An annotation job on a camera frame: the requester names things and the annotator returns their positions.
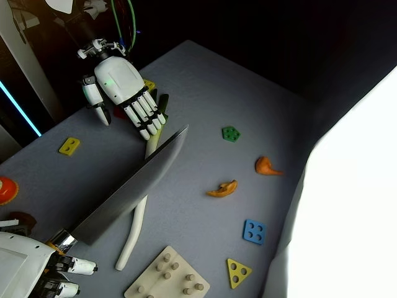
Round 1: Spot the green pentagon five-hole block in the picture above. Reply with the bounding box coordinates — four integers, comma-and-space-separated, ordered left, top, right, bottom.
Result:
221, 125, 241, 143

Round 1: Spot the white pillar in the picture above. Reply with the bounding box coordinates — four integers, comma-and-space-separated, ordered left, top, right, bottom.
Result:
0, 0, 65, 122

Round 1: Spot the cyan light strip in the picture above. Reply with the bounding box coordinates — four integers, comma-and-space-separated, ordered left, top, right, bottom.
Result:
0, 81, 42, 137

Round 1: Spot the orange toy chicken wing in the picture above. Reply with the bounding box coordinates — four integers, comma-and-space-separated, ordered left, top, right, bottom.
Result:
206, 179, 239, 199

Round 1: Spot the blue perforated block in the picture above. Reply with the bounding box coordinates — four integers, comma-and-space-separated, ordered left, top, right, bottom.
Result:
243, 219, 267, 246

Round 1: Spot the long leek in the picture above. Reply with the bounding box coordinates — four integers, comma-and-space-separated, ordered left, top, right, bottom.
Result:
115, 89, 170, 271

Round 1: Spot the large steel kitchen knife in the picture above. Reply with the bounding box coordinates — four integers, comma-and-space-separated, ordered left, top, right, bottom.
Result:
45, 124, 190, 254

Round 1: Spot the orange-red round toy food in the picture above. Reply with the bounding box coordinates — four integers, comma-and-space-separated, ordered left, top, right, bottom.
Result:
0, 176, 19, 205

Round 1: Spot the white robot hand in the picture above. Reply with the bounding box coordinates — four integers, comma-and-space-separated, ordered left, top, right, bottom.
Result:
81, 55, 167, 140
0, 219, 99, 298

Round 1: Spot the yellow rectangular two-hole block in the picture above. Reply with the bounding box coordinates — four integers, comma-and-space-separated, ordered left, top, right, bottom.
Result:
58, 137, 81, 157

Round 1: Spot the orange toy chicken drumstick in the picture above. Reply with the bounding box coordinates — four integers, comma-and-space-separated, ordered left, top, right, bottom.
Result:
255, 156, 285, 176

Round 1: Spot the brown toy meat piece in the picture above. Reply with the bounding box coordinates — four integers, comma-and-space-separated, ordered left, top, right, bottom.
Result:
9, 212, 37, 232

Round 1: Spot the yellow triangle three-hole block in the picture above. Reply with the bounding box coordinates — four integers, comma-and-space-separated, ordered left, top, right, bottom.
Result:
226, 258, 252, 289

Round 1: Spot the wooden peg rack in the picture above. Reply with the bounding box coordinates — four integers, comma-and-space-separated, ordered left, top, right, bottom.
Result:
123, 245, 211, 298

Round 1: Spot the grey table cloth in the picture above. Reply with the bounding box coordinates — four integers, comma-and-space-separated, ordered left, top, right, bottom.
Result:
0, 39, 314, 298

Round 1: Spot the green cable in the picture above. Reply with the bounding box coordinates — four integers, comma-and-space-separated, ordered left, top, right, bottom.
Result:
110, 0, 137, 53

